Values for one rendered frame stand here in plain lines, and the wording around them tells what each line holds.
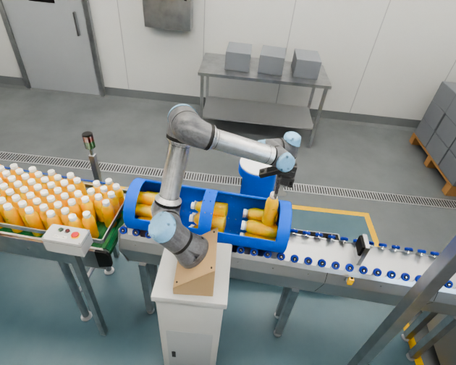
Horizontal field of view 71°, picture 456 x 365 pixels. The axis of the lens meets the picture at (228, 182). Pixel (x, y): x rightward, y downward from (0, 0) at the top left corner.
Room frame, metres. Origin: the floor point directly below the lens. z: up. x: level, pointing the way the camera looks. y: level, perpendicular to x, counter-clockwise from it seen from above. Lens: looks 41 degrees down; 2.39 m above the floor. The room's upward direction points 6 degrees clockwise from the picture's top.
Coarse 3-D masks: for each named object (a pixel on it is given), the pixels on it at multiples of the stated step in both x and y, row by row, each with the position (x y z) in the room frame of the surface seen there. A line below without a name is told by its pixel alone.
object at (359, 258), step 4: (360, 236) 1.19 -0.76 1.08; (364, 236) 1.19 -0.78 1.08; (360, 240) 1.16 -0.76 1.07; (364, 240) 1.16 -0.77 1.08; (356, 244) 1.18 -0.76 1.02; (360, 244) 1.14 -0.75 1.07; (364, 244) 1.14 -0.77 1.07; (368, 244) 1.14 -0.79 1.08; (356, 248) 1.16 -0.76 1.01; (360, 248) 1.12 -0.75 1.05; (364, 248) 1.11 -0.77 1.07; (368, 248) 1.11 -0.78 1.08; (356, 252) 1.17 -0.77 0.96; (360, 252) 1.11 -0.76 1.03; (364, 252) 1.11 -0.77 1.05; (356, 256) 1.15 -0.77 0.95; (360, 256) 1.11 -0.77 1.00; (364, 256) 1.11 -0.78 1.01; (356, 260) 1.13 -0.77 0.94; (360, 260) 1.11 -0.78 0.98; (356, 264) 1.11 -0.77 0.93; (360, 264) 1.11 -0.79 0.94
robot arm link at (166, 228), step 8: (160, 216) 0.86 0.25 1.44; (168, 216) 0.84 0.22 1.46; (176, 216) 0.89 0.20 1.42; (152, 224) 0.83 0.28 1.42; (160, 224) 0.82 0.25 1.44; (168, 224) 0.81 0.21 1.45; (176, 224) 0.83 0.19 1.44; (152, 232) 0.79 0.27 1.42; (160, 232) 0.78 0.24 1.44; (168, 232) 0.78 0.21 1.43; (176, 232) 0.80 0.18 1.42; (184, 232) 0.82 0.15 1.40; (160, 240) 0.77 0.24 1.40; (168, 240) 0.77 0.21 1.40; (176, 240) 0.78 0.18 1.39; (184, 240) 0.80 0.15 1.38; (168, 248) 0.77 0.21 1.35; (176, 248) 0.77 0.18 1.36
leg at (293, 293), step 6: (288, 294) 1.12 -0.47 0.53; (294, 294) 1.08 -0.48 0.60; (288, 300) 1.09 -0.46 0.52; (294, 300) 1.08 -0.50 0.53; (288, 306) 1.09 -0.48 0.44; (282, 312) 1.10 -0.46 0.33; (288, 312) 1.08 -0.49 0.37; (282, 318) 1.09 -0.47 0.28; (276, 324) 1.12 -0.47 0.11; (282, 324) 1.08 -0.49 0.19; (276, 330) 1.09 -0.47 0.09; (282, 330) 1.08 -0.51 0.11; (276, 336) 1.08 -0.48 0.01
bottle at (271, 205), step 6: (270, 198) 1.18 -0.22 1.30; (276, 198) 1.18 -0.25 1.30; (270, 204) 1.16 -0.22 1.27; (276, 204) 1.17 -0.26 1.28; (264, 210) 1.18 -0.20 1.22; (270, 210) 1.15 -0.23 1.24; (276, 210) 1.17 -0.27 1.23; (264, 216) 1.16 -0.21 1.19; (270, 216) 1.15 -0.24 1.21; (264, 222) 1.15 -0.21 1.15; (270, 222) 1.14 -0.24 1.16
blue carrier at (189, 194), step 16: (128, 192) 1.20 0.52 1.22; (192, 192) 1.36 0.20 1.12; (208, 192) 1.26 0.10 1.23; (224, 192) 1.28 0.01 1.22; (128, 208) 1.13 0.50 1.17; (208, 208) 1.15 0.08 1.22; (240, 208) 1.34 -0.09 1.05; (288, 208) 1.19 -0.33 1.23; (128, 224) 1.11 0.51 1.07; (144, 224) 1.10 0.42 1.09; (192, 224) 1.26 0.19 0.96; (208, 224) 1.09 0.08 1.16; (240, 224) 1.28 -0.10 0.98; (288, 224) 1.11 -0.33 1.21; (224, 240) 1.07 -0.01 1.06; (240, 240) 1.07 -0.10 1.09; (256, 240) 1.06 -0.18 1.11; (272, 240) 1.06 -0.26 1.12; (288, 240) 1.06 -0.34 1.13
